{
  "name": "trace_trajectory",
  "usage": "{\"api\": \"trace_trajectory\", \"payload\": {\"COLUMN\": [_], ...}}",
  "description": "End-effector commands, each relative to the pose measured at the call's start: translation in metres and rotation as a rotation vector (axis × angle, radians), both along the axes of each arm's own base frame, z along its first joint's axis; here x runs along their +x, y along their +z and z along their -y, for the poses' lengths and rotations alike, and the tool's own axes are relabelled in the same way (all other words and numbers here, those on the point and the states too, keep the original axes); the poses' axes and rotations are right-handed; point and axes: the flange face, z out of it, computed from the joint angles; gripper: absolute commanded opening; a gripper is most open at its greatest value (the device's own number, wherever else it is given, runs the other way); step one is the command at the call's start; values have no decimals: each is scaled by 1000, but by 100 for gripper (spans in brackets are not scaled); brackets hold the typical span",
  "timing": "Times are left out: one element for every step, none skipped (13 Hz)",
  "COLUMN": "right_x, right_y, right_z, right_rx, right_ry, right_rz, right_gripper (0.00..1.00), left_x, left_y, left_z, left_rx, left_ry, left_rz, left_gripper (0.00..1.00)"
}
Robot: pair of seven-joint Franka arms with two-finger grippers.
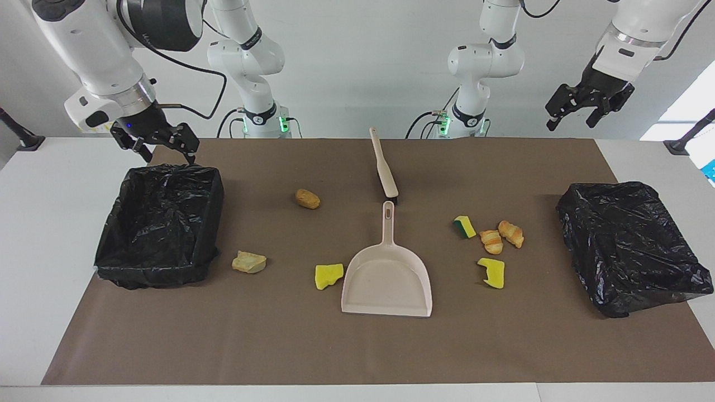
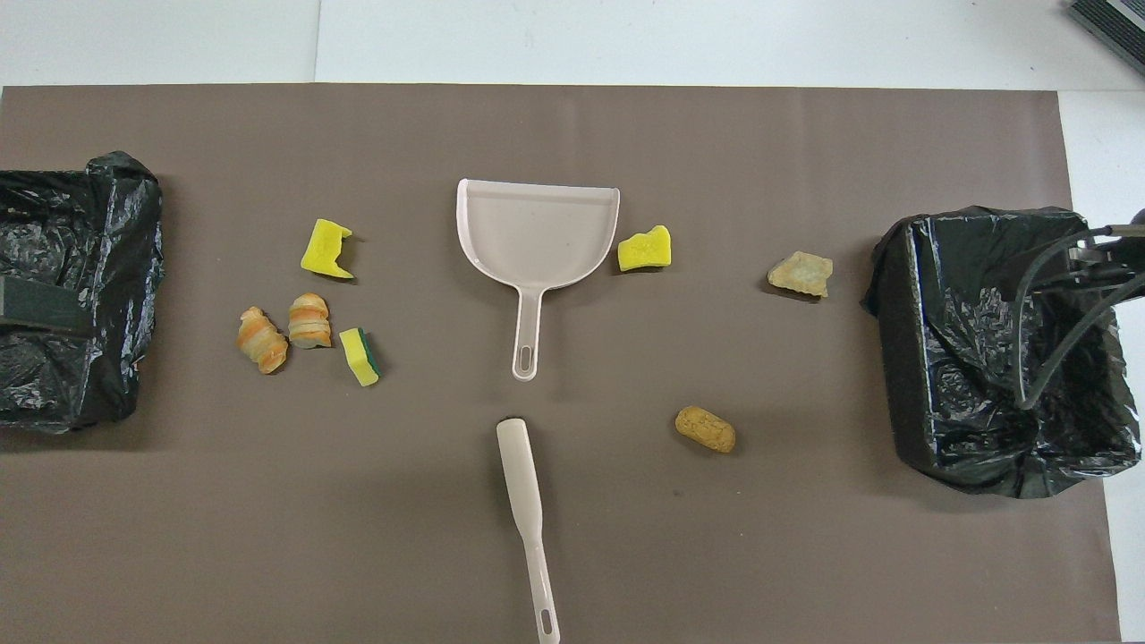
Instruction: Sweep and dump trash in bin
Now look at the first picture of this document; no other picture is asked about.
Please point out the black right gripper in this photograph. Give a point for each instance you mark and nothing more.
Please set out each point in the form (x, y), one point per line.
(146, 127)

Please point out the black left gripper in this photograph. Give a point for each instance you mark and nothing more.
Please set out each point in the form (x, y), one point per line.
(606, 84)

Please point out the pale tan pastry piece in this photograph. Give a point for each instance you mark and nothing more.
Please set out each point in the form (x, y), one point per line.
(249, 262)

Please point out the striped orange croissant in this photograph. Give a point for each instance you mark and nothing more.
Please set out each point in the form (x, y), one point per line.
(491, 242)
(511, 233)

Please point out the yellow sponge with green layer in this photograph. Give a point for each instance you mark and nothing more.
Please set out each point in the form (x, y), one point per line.
(465, 228)

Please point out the yellow sponge piece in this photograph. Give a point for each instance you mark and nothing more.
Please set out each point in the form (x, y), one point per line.
(492, 273)
(327, 277)

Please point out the beige brush with black bristles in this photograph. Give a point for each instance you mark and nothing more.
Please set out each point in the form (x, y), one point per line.
(385, 173)

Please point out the pale pink plastic dustpan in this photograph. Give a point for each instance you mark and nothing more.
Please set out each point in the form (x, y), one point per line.
(385, 279)

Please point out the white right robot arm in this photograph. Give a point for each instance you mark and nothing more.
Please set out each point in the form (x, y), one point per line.
(84, 44)

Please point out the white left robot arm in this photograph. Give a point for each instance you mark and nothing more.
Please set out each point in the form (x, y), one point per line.
(486, 61)

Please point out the bin lined with black bag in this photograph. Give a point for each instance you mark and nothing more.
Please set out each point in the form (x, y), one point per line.
(156, 234)

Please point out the bin covered by black bag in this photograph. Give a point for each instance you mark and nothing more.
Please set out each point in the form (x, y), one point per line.
(625, 251)

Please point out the black clamp stand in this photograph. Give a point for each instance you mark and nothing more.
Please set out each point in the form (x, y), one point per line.
(28, 142)
(678, 146)

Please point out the white box with blue label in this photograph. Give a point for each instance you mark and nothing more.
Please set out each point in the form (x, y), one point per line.
(706, 153)

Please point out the brown potato-shaped bread roll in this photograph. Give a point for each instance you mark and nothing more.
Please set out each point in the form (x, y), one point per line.
(308, 199)

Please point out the brown table mat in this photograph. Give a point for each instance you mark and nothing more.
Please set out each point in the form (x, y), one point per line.
(335, 346)

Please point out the white wall socket box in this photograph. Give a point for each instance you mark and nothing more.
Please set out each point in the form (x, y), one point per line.
(103, 129)

